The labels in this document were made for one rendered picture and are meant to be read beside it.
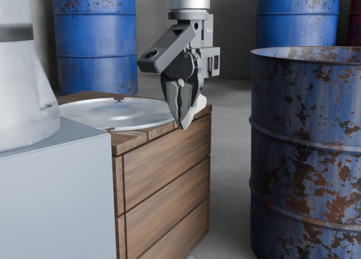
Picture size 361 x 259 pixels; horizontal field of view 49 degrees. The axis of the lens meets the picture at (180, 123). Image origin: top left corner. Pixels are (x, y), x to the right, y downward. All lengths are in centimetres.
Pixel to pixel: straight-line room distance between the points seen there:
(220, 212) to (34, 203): 90
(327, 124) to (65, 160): 54
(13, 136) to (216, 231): 83
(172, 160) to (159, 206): 10
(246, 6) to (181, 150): 291
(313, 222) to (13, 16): 68
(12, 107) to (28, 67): 4
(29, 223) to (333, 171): 59
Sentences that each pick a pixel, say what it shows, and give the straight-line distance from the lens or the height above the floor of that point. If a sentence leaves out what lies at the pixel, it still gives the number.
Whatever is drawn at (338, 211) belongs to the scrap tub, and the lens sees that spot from 85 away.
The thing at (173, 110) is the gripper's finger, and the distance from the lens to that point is 74.
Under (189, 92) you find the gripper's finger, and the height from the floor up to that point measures 43.
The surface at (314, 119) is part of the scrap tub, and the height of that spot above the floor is 37.
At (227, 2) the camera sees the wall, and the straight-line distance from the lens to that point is 375.
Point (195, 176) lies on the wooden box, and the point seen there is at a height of 19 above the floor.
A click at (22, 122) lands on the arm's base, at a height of 47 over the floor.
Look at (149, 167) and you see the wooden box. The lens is 76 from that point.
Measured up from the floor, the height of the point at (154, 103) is 35.
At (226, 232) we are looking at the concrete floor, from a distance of 112.
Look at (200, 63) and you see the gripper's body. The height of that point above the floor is 48.
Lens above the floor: 55
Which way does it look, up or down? 15 degrees down
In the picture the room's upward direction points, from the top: straight up
